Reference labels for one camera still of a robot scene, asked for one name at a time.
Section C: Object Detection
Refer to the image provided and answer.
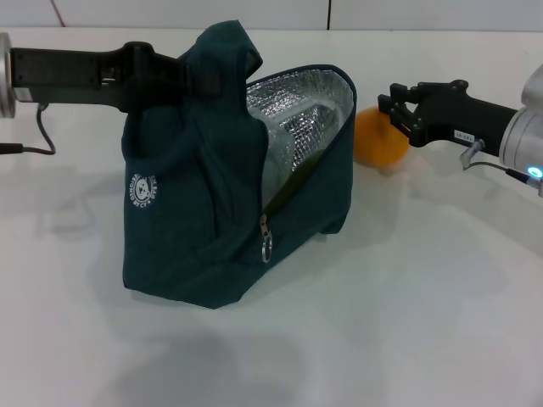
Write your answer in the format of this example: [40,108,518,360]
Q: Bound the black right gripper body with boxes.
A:
[408,79,521,150]

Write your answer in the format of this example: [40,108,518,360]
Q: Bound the green cucumber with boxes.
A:
[266,146,330,217]

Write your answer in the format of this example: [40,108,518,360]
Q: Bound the clear food container blue lid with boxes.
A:
[248,99,345,207]

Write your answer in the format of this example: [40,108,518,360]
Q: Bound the dark teal insulated lunch bag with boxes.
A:
[120,19,356,313]

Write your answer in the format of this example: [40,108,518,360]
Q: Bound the orange yellow pear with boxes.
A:
[354,105,411,167]

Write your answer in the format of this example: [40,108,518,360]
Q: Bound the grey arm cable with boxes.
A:
[460,137,543,187]
[0,103,57,156]

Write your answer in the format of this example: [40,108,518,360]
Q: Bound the grey left arm cable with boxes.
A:
[0,103,57,156]

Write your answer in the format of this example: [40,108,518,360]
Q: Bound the grey right arm cable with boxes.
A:
[460,137,543,187]

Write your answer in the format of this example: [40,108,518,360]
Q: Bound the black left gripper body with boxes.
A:
[8,41,191,115]

